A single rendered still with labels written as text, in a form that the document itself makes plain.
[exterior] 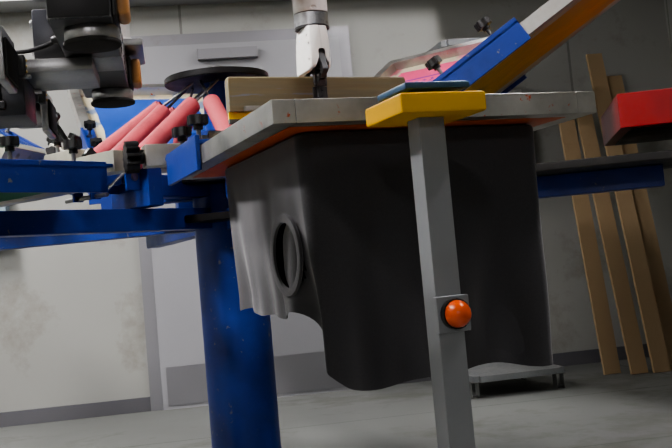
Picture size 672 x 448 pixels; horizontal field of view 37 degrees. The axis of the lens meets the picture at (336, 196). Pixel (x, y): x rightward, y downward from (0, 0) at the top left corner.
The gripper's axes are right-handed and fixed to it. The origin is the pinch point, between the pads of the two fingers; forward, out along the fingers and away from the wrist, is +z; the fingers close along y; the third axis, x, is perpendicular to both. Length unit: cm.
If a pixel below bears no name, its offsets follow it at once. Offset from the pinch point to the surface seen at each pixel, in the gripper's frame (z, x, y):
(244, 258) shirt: 33.7, -20.6, 5.8
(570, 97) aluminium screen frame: 12, 24, 58
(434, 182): 27, -12, 77
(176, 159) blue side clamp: 11.2, -29.9, -8.8
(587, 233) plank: 27, 264, -289
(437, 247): 36, -13, 77
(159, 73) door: -87, 41, -377
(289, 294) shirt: 41, -22, 38
